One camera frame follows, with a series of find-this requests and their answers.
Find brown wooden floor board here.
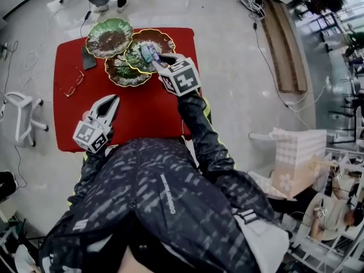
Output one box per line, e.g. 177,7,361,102
261,0,309,93

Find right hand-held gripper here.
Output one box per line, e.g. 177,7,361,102
151,53,202,97

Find person's right forearm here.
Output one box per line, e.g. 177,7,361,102
177,91,237,170

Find small teal bottle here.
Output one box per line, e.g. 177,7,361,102
140,44,154,64

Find white office chair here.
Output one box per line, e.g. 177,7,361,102
0,91,49,148

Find grey backpack strap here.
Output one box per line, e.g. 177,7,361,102
231,208,291,273

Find person's dark patterned jacket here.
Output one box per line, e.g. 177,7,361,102
38,137,291,273

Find black floor cable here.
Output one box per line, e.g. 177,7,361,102
80,10,92,38

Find red tablecloth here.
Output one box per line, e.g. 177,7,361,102
53,27,201,153

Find white patterned carton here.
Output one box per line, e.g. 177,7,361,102
249,126,328,200

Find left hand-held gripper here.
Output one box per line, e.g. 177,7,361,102
73,94,121,154

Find white power strip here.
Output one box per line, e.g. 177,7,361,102
237,0,266,19

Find black smartphone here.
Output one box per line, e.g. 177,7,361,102
81,46,97,71

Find white shelf rack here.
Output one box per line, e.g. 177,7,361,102
287,149,364,273

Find brown-rimmed leaf plate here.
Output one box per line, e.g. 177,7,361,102
85,17,176,88

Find thin-framed eyeglasses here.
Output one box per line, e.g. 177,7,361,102
58,66,85,98

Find person's left forearm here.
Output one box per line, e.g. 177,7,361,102
68,149,111,207

